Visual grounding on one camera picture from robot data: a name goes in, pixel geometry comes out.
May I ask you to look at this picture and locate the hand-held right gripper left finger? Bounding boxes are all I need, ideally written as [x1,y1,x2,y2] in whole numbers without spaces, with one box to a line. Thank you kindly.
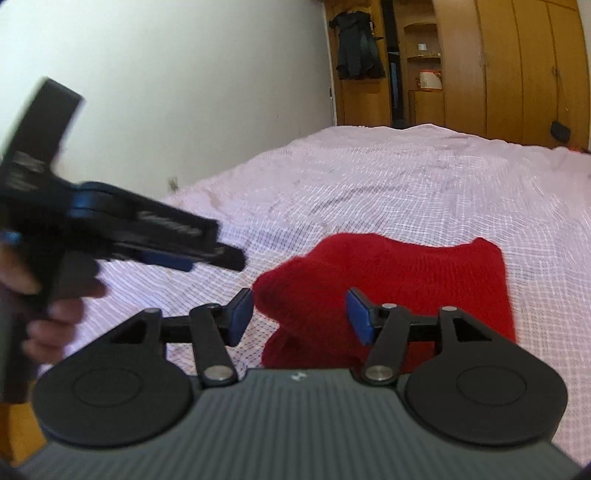
[92,288,254,388]

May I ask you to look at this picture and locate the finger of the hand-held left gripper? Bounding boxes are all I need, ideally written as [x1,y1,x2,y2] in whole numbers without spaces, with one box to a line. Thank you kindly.
[137,249,195,274]
[193,244,247,272]

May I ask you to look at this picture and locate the pink checked bed blanket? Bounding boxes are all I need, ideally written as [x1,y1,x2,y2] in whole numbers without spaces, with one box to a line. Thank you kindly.
[37,124,591,462]

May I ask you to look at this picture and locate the person's left hand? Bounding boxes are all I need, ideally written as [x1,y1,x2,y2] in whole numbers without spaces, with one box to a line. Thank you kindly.
[0,251,108,366]

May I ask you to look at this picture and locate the dark hanging jacket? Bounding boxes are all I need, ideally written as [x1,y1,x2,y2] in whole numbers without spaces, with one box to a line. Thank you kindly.
[329,11,387,82]

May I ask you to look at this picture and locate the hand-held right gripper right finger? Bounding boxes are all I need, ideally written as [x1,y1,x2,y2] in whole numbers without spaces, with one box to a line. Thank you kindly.
[345,287,504,387]

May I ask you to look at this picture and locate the wooden wardrobe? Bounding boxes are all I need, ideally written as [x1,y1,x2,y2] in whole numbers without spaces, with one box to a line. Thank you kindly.
[323,0,591,151]

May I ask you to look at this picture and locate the red knit sweater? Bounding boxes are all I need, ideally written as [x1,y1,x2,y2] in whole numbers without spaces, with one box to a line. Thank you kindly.
[253,233,517,376]

